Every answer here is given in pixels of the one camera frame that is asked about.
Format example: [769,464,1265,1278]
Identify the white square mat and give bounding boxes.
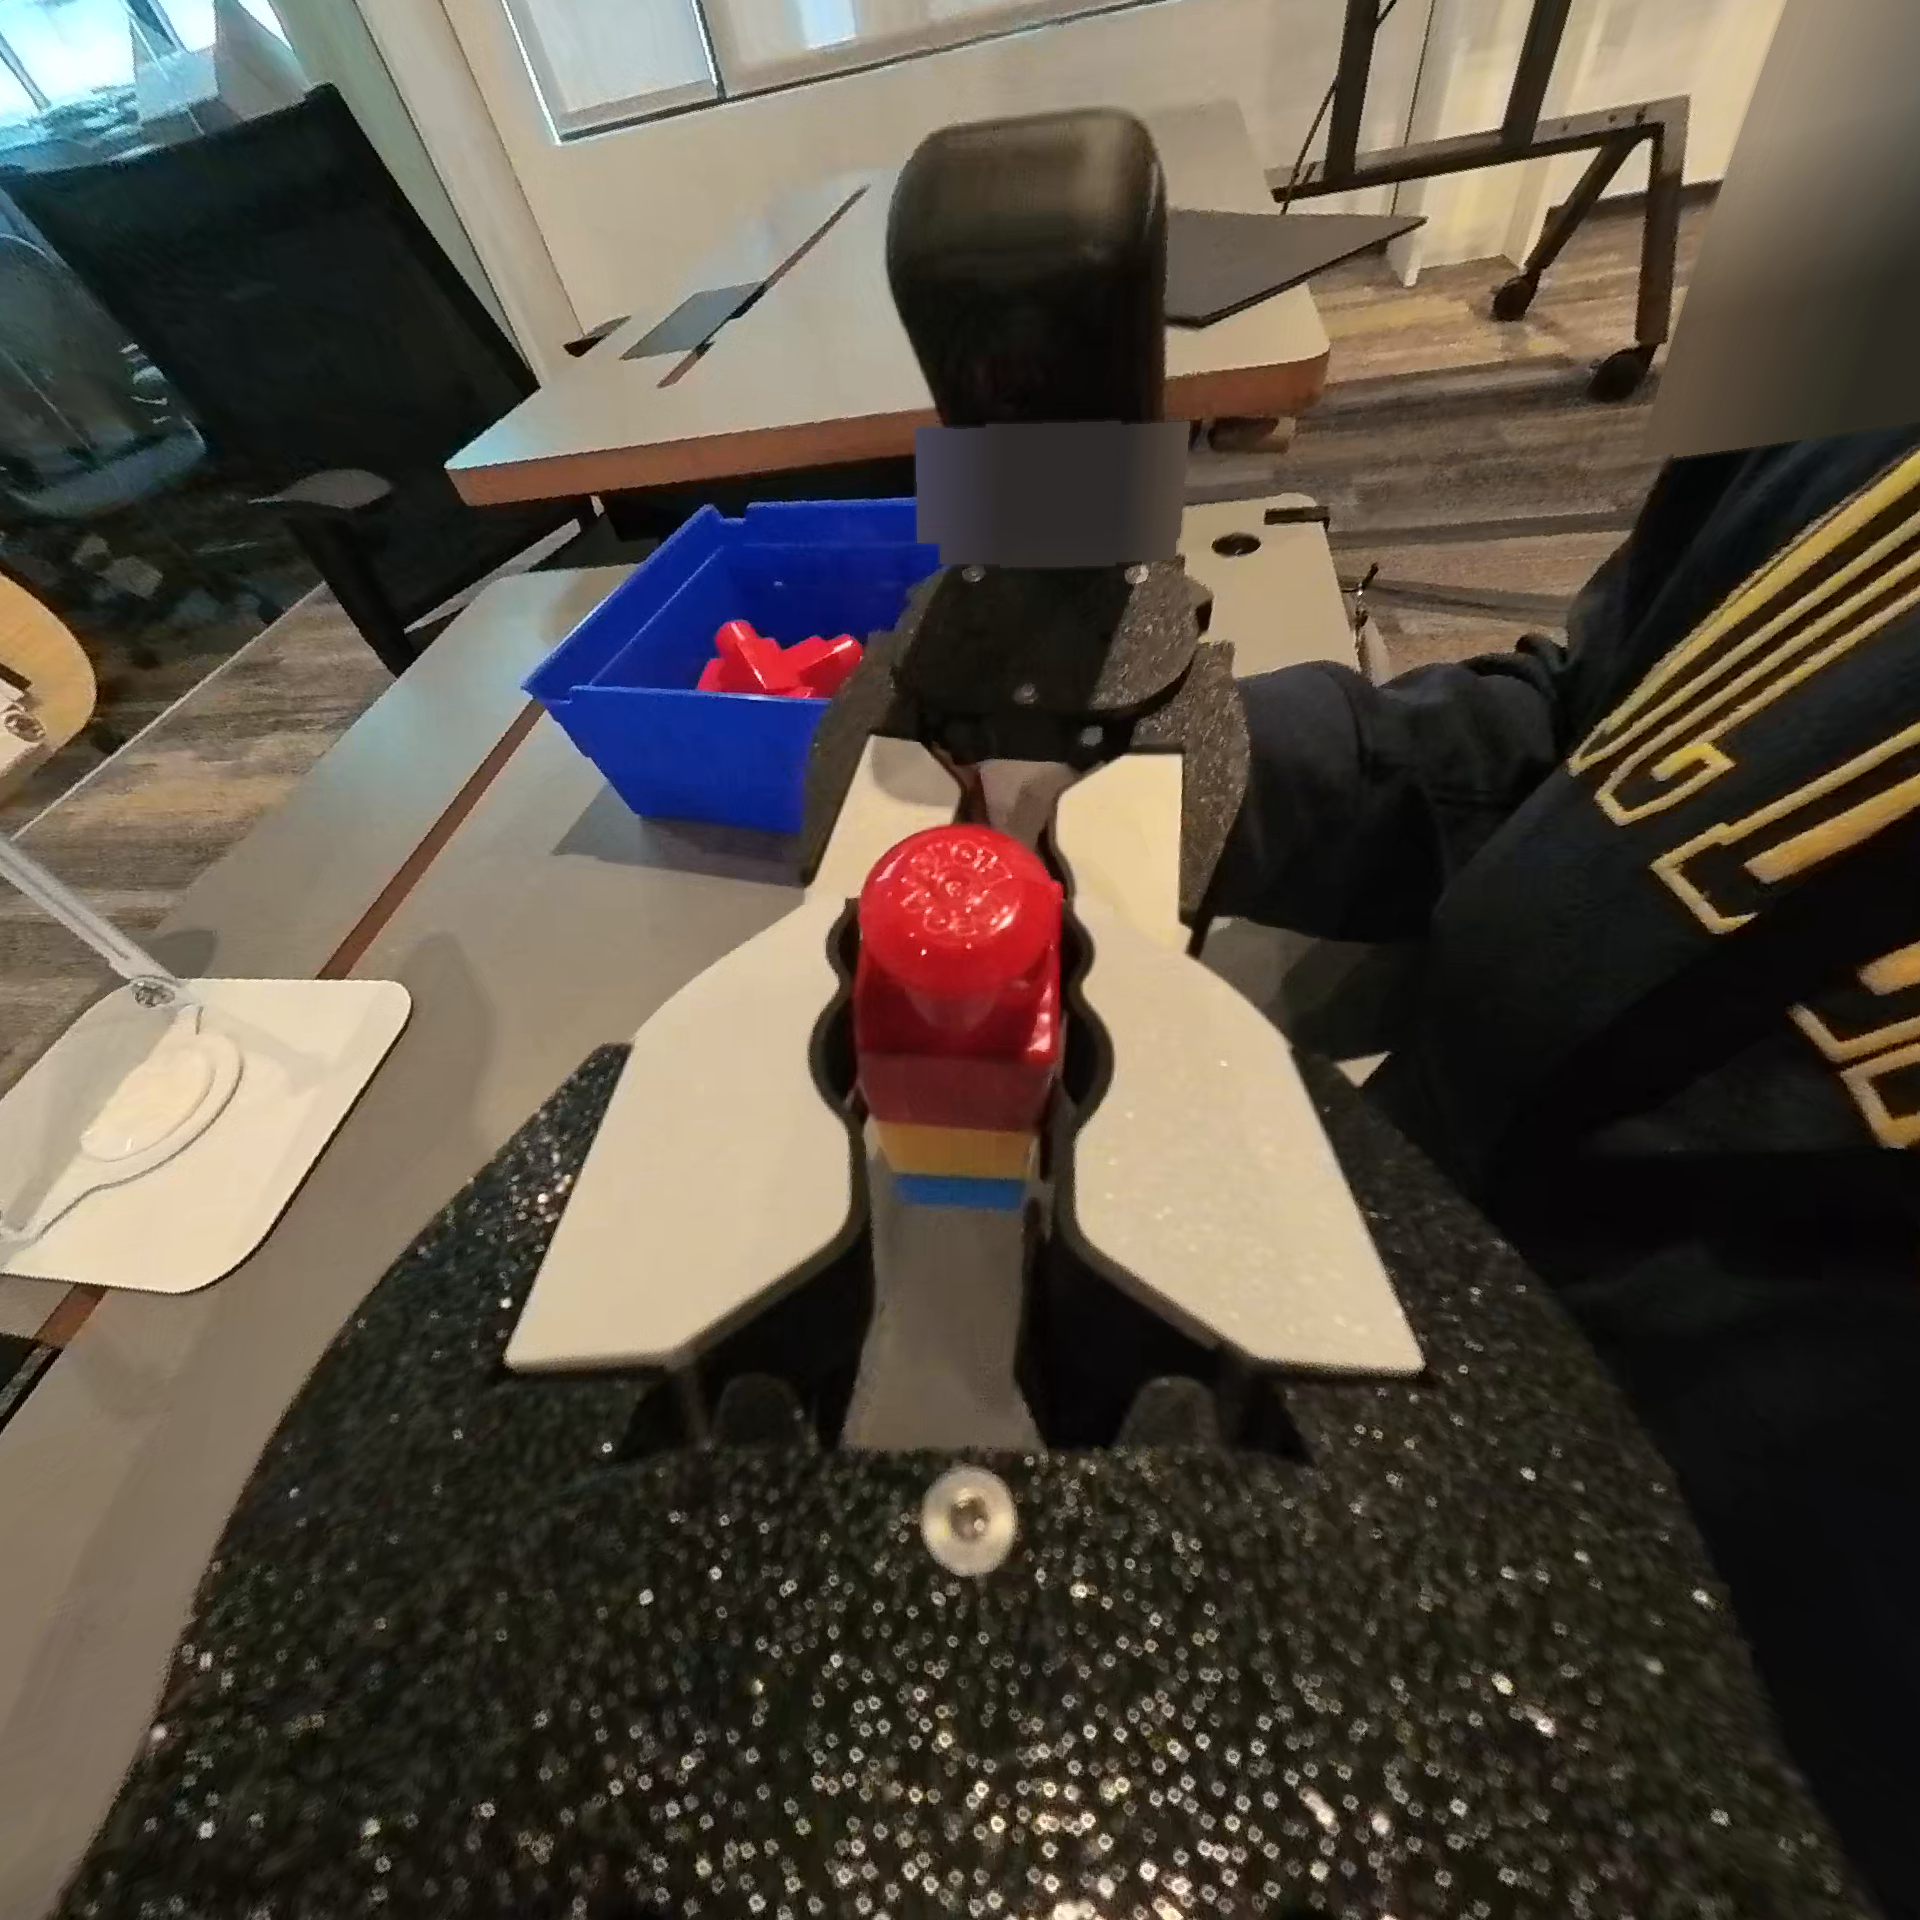
[0,977,414,1294]

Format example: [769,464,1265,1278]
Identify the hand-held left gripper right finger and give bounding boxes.
[1042,884,1427,1443]

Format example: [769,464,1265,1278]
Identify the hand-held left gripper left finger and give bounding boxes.
[505,895,879,1443]

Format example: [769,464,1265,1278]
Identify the blue plastic bin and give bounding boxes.
[521,503,950,835]

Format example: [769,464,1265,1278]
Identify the red mega block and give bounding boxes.
[852,822,1069,1126]
[697,616,866,701]

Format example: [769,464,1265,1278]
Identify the person in dark hoodie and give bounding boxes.
[1245,433,1920,1920]

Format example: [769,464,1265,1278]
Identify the black rolling stand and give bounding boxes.
[1266,0,1691,403]

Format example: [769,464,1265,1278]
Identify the yellow mega block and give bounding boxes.
[873,1117,1039,1182]

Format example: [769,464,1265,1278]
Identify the round wooden table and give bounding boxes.
[0,575,98,807]

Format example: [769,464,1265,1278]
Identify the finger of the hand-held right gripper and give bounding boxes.
[1042,749,1197,963]
[815,735,993,909]

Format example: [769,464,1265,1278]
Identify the person's right forearm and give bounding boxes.
[1201,637,1578,951]

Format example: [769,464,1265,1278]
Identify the black flat mat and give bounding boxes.
[1162,208,1427,328]

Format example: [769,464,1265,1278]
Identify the black office chair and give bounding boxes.
[0,83,606,676]

